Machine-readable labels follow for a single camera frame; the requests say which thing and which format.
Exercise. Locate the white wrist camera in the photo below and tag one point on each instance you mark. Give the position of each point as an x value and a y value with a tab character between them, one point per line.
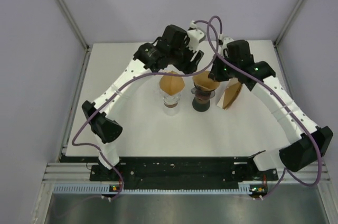
196	36
223	41

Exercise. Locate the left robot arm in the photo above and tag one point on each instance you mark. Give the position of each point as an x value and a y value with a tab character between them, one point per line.
100	112

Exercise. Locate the single brown coffee filter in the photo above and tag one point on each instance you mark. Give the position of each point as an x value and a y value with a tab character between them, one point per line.
171	85

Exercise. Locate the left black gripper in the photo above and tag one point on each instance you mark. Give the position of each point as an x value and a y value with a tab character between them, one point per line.
188	66

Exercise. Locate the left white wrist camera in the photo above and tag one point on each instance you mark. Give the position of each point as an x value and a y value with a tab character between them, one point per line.
196	36

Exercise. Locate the red-topped dark flask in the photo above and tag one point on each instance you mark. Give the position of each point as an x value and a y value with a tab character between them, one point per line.
201	103

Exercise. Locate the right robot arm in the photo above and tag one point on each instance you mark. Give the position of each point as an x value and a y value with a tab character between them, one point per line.
306	140

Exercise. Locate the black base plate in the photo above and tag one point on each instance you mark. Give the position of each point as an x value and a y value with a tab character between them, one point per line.
190	182

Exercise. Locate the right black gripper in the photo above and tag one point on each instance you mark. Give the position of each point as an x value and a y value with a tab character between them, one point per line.
214	73

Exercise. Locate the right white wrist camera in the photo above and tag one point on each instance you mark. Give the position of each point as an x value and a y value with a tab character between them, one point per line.
223	41

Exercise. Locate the aluminium front rail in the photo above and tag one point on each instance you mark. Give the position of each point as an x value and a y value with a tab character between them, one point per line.
71	172

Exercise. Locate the glass beaker with brown band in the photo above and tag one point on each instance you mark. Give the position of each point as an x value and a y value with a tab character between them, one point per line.
171	109

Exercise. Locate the left aluminium frame post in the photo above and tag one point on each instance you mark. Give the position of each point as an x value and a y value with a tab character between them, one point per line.
72	24

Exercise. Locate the grey plastic dripper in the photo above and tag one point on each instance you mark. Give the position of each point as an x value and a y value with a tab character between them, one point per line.
201	93

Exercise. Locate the right aluminium frame post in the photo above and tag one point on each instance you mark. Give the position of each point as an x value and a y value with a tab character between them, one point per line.
289	21

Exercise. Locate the aluminium frame post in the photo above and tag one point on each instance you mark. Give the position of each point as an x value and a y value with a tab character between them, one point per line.
289	21
72	24

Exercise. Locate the clear glass dripper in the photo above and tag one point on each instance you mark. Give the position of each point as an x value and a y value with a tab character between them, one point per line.
170	99

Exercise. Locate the white slotted cable duct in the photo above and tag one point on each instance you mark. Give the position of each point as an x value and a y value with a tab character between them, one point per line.
112	188

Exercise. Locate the brown coffee filter stack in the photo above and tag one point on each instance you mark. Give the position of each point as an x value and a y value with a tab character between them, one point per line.
230	94

